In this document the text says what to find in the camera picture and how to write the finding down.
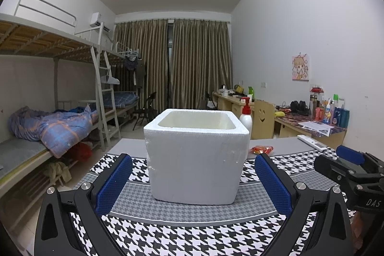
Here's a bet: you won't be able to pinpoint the black folding chair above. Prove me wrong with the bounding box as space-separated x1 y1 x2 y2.
133 92 157 131

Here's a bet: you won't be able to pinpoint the bunk bed with blue mattress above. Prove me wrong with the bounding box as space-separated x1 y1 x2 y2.
112 40 147 125

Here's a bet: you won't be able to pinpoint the dark hanging clothes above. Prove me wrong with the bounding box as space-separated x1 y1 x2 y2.
124 56 146 87

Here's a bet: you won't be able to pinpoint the blue orange quilt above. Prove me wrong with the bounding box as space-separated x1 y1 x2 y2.
8 106 99 158

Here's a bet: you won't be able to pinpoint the white metal bunk bed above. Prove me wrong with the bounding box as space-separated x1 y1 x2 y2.
0 0 126 199

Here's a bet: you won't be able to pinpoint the pink cartoon wall poster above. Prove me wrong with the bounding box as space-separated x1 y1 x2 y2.
292 54 309 81

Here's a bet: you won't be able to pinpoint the white red pump lotion bottle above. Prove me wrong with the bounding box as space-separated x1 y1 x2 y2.
239 97 253 132

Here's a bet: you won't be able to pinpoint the light wooden desk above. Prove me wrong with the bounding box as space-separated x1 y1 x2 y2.
212 91 255 119

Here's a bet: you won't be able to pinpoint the beige cloth under bed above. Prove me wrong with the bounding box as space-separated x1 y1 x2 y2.
43 161 72 186

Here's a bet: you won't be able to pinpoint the red snack packet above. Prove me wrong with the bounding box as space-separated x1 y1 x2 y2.
250 145 274 155

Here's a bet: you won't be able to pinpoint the white remote control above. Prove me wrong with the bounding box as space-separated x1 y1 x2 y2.
297 134 327 152

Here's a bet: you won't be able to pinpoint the black headphones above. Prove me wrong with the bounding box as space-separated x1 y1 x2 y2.
290 100 309 116

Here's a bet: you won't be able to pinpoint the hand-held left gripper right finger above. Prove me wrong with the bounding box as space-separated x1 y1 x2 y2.
254 153 352 256

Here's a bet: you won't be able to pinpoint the wooden chair with smiley cutout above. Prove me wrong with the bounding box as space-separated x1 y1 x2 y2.
250 99 275 139

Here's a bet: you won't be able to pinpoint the houndstooth table mat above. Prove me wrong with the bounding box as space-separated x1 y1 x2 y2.
69 137 384 256

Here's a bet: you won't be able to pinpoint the brown curtain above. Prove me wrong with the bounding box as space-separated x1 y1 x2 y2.
170 19 233 109
113 19 168 121

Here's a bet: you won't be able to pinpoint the red cloth under bed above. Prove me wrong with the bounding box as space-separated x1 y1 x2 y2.
70 142 92 162

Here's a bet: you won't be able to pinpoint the wooden desk with patterned mat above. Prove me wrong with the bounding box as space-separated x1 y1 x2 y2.
274 110 347 149

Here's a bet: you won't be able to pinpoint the white foam box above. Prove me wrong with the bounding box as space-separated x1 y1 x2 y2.
143 108 250 205

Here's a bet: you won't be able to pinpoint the white bunk bed ladder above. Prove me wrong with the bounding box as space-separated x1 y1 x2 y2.
90 48 122 151

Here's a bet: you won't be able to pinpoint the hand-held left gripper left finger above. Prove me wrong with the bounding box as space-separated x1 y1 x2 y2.
34 152 133 256

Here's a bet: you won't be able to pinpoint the cluster of toiletry bottles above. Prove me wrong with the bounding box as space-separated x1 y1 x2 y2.
309 86 350 128

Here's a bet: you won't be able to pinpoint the printed paper sheets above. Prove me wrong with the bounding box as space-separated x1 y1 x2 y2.
298 121 332 137

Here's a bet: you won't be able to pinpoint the white air conditioner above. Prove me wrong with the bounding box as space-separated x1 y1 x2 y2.
90 12 111 32

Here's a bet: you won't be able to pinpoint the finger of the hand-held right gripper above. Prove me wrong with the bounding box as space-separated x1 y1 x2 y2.
314 154 384 186
336 145 384 176

